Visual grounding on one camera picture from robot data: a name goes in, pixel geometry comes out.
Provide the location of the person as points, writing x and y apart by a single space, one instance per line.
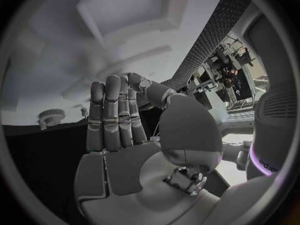
230 75

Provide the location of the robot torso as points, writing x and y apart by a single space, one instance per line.
274 90

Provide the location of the grey gear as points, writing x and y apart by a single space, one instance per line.
51 115

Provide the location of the workshop desk with equipment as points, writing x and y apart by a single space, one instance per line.
211 82

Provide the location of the white task board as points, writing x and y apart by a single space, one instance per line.
70 41

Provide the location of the small grey peg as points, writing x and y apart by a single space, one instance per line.
83 111

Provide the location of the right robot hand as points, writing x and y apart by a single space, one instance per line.
131 165

